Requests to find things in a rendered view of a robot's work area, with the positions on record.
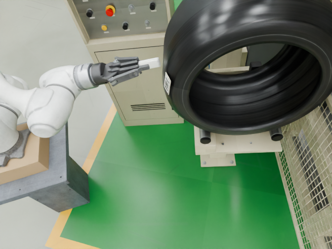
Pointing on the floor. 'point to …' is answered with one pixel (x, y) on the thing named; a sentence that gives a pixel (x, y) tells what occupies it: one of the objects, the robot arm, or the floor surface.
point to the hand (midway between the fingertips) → (149, 63)
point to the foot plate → (205, 162)
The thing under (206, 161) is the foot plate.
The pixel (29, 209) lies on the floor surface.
